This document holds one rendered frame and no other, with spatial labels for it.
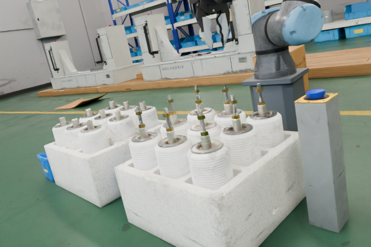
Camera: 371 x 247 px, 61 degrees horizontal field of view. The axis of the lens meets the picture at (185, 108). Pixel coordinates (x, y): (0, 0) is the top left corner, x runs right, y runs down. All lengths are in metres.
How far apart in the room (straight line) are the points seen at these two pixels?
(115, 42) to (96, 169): 3.19
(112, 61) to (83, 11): 4.38
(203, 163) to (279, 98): 0.52
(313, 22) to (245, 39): 1.89
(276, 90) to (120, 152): 0.59
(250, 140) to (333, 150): 0.18
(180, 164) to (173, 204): 0.09
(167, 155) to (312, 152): 0.33
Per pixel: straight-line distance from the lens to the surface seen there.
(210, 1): 0.91
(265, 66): 1.14
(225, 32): 0.92
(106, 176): 1.13
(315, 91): 0.74
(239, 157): 0.77
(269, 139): 0.86
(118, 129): 1.17
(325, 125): 0.73
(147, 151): 0.85
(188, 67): 3.21
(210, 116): 1.00
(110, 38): 4.15
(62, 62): 5.33
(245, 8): 2.87
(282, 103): 1.13
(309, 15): 1.03
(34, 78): 7.54
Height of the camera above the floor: 0.50
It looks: 13 degrees down
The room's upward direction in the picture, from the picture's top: 12 degrees counter-clockwise
